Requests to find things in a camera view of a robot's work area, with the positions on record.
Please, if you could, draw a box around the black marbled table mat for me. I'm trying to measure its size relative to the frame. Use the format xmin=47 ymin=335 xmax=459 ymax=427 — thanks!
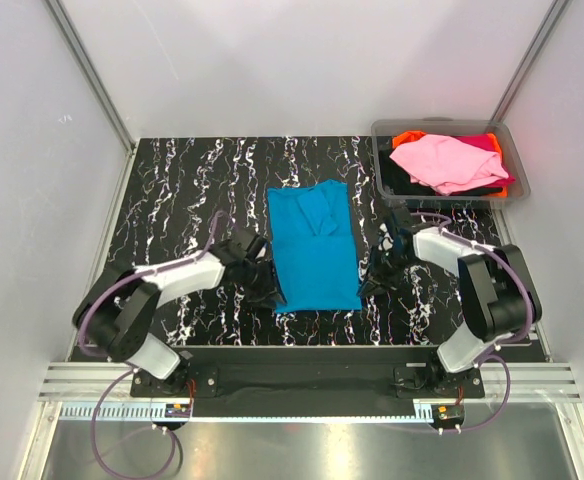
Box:
xmin=85 ymin=135 xmax=532 ymax=347

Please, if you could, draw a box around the magenta t shirt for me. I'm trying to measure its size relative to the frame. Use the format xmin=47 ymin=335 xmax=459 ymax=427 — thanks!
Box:
xmin=457 ymin=133 xmax=502 ymax=155

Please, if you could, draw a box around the blue t shirt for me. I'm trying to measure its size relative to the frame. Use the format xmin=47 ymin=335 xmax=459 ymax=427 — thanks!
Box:
xmin=267 ymin=180 xmax=362 ymax=314

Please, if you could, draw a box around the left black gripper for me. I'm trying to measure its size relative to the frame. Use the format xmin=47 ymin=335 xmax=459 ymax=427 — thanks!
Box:
xmin=238 ymin=258 xmax=287 ymax=309

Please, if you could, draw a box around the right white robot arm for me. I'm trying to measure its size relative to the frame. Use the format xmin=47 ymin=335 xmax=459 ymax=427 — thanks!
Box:
xmin=358 ymin=208 xmax=542 ymax=397

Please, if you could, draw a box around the orange t shirt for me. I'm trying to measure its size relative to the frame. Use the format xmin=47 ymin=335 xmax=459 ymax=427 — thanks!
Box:
xmin=391 ymin=129 xmax=511 ymax=200

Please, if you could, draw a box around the clear plastic bin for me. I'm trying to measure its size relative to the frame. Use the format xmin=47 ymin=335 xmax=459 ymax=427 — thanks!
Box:
xmin=371 ymin=118 xmax=530 ymax=209

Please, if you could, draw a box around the pink t shirt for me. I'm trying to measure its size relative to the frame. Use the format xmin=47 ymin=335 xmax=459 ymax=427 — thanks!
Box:
xmin=389 ymin=134 xmax=517 ymax=196

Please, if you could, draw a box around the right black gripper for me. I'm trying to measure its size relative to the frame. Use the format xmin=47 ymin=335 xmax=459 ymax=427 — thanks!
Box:
xmin=357 ymin=245 xmax=415 ymax=298

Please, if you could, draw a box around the black t shirt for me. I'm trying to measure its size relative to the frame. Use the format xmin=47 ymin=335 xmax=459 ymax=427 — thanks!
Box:
xmin=378 ymin=150 xmax=505 ymax=197

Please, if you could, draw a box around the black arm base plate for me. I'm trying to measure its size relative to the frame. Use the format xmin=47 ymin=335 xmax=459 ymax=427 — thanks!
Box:
xmin=131 ymin=346 xmax=485 ymax=400

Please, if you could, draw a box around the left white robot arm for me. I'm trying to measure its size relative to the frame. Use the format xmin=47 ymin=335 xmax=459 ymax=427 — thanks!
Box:
xmin=72 ymin=230 xmax=286 ymax=396

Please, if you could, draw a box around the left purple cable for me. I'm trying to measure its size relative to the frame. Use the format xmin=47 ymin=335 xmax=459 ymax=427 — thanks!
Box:
xmin=77 ymin=209 xmax=236 ymax=476

